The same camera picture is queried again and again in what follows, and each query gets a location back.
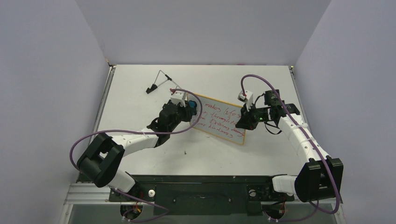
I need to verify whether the blue whiteboard eraser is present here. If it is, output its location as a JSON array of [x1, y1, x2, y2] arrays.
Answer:
[[188, 100, 197, 115]]

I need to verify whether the yellow framed whiteboard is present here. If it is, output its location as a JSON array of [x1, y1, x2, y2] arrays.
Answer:
[[187, 94, 246, 145]]

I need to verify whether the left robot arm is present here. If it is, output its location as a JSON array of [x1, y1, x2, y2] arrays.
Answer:
[[77, 100, 198, 201]]

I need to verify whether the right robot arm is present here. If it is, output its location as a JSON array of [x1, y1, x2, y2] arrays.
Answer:
[[235, 90, 343, 202]]

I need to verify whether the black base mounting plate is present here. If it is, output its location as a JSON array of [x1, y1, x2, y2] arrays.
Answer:
[[108, 175, 295, 217]]

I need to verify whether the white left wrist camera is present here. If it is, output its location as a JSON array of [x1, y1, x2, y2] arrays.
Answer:
[[170, 89, 186, 107]]

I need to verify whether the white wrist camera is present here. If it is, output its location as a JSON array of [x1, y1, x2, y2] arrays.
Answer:
[[238, 90, 254, 111], [170, 89, 186, 107]]

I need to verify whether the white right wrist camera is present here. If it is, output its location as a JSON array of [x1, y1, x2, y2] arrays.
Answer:
[[238, 90, 254, 111]]

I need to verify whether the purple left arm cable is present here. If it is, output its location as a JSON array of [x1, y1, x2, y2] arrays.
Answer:
[[69, 89, 203, 189]]

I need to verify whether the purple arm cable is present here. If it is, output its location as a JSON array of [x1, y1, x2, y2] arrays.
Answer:
[[240, 74, 341, 215], [69, 89, 203, 189]]

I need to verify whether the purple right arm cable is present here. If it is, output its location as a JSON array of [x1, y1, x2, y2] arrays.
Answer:
[[240, 74, 341, 215]]

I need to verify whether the black wire easel stand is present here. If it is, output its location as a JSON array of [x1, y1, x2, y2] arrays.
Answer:
[[146, 70, 180, 94]]

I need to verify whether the aluminium extrusion rail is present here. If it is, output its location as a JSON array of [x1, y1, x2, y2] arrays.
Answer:
[[63, 182, 342, 206]]

